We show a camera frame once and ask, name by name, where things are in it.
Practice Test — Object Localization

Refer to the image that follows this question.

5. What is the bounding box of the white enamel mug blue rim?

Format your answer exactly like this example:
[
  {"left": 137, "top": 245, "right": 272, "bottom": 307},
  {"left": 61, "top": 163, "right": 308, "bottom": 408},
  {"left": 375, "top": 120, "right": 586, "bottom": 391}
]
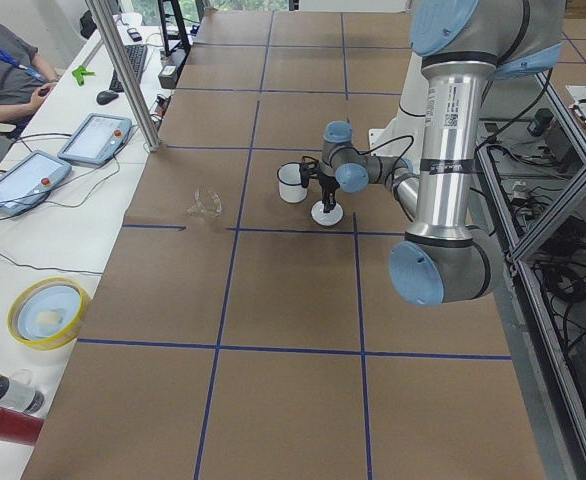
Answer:
[{"left": 277, "top": 162, "right": 307, "bottom": 204}]

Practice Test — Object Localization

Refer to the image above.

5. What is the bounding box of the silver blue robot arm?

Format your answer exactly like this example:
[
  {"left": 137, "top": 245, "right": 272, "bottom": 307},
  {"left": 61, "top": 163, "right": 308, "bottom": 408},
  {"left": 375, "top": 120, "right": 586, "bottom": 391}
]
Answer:
[{"left": 301, "top": 1, "right": 566, "bottom": 306}]

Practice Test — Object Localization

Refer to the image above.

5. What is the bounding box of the aluminium frame post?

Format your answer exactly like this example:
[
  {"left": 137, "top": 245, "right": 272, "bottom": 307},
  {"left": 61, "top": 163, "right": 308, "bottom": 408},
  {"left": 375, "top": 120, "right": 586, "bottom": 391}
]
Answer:
[{"left": 86, "top": 0, "right": 161, "bottom": 152}]

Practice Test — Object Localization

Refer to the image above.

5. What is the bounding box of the yellow tape roll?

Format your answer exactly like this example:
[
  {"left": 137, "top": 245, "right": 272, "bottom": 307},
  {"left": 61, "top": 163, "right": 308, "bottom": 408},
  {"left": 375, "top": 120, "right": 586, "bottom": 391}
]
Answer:
[{"left": 7, "top": 277, "right": 91, "bottom": 351}]

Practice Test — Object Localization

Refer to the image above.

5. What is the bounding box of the black computer mouse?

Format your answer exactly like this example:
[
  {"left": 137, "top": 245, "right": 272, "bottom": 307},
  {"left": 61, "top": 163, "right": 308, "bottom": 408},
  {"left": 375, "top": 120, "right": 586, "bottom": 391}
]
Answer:
[{"left": 96, "top": 90, "right": 119, "bottom": 106}]

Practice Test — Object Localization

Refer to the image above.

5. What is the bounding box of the far blue teach pendant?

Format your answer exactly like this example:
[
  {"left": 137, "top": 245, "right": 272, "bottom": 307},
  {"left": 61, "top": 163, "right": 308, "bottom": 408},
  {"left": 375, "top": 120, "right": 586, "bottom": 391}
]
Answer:
[{"left": 57, "top": 113, "right": 132, "bottom": 166}]

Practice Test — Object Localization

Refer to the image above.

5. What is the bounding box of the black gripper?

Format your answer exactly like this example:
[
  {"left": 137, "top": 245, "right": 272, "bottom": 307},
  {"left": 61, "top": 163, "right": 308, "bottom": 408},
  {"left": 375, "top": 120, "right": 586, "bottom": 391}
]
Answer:
[{"left": 317, "top": 172, "right": 340, "bottom": 213}]

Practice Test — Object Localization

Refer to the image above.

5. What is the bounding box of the black keyboard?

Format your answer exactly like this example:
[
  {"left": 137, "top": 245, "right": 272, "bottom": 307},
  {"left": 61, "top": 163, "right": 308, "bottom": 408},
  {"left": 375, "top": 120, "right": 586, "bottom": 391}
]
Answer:
[{"left": 108, "top": 43, "right": 149, "bottom": 93}]

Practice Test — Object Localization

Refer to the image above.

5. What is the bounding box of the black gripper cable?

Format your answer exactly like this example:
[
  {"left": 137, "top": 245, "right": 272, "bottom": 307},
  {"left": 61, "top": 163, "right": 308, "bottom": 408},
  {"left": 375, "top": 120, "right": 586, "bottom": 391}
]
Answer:
[{"left": 352, "top": 134, "right": 416, "bottom": 171}]

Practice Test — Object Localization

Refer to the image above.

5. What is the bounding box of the seated person grey shirt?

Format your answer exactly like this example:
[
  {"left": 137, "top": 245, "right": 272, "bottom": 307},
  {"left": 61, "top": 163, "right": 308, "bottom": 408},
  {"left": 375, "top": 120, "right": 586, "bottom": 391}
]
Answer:
[{"left": 0, "top": 24, "right": 58, "bottom": 138}]

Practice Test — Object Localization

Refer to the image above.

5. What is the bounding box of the red bottle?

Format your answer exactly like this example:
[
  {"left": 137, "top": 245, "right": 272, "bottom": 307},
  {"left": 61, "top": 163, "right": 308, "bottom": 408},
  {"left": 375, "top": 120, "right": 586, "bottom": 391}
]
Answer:
[{"left": 0, "top": 407, "right": 44, "bottom": 446}]

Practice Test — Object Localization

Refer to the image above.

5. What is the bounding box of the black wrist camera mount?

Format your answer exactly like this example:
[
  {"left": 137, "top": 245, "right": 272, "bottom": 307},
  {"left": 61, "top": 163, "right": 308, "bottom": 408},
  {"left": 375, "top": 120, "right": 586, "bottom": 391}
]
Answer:
[{"left": 299, "top": 155, "right": 319, "bottom": 188}]

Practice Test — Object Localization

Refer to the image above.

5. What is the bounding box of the green plastic clip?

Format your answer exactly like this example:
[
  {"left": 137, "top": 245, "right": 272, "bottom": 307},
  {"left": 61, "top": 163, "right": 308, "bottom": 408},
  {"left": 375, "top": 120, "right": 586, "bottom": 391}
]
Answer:
[{"left": 72, "top": 65, "right": 95, "bottom": 86}]

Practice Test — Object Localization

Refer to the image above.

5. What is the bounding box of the aluminium side frame rack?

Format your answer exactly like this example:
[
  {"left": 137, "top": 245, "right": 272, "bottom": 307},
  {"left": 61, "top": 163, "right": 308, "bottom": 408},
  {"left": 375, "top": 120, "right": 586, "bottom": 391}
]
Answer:
[{"left": 471, "top": 62, "right": 586, "bottom": 479}]

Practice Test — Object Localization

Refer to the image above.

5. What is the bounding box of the blue teach pendant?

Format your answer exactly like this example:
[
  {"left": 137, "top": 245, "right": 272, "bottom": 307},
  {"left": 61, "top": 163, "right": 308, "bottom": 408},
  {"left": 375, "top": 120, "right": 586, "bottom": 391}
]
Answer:
[
  {"left": 0, "top": 150, "right": 71, "bottom": 216},
  {"left": 57, "top": 113, "right": 132, "bottom": 166}
]

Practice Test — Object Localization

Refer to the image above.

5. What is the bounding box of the black computer box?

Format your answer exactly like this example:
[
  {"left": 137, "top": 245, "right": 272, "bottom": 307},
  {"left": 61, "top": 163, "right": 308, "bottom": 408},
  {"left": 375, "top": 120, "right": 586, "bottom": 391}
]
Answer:
[{"left": 158, "top": 50, "right": 186, "bottom": 89}]

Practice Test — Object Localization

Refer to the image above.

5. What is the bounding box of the white ceramic lid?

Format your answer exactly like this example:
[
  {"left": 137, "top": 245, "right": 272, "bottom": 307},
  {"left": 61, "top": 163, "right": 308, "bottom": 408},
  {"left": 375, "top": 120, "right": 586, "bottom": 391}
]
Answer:
[{"left": 311, "top": 201, "right": 344, "bottom": 227}]

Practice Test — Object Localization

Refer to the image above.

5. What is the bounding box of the near blue teach pendant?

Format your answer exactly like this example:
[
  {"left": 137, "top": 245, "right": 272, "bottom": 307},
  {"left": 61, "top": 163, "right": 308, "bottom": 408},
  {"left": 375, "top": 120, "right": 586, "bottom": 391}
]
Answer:
[{"left": 0, "top": 150, "right": 71, "bottom": 216}]

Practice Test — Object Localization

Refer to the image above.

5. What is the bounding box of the clear plastic bottle black cap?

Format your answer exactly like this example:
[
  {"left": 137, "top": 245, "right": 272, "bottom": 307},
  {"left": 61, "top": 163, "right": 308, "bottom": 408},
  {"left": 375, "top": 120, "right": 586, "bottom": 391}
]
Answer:
[{"left": 0, "top": 373, "right": 44, "bottom": 414}]

